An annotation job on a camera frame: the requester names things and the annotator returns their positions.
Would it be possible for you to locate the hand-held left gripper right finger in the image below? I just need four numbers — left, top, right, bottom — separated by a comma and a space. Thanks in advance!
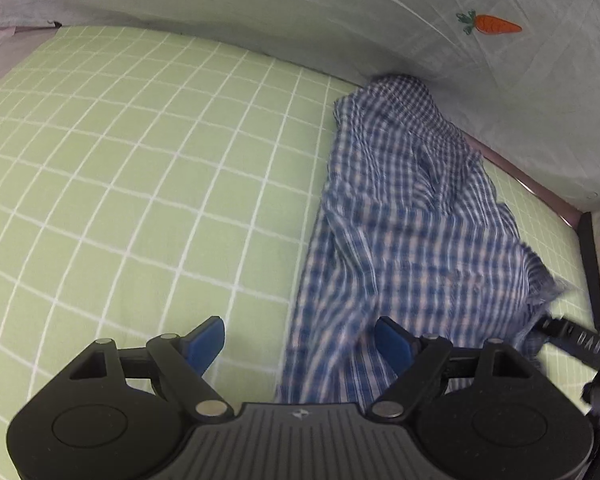
370, 315, 546, 419

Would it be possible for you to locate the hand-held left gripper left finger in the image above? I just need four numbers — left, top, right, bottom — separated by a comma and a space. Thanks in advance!
55, 315, 234, 421

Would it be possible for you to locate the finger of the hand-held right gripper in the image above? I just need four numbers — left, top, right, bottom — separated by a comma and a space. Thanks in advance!
527, 314, 600, 376

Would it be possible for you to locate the blue plaid shirt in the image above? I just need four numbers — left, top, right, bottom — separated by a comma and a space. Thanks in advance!
275, 74, 570, 406

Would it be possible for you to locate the pale quilt with carrot print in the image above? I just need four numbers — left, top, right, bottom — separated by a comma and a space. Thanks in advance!
0, 0, 600, 211

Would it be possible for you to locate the black bed edge rail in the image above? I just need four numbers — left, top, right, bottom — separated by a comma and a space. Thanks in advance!
577, 211, 600, 332

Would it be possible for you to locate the green checked bed sheet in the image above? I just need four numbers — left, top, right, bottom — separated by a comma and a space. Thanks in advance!
0, 25, 600, 480

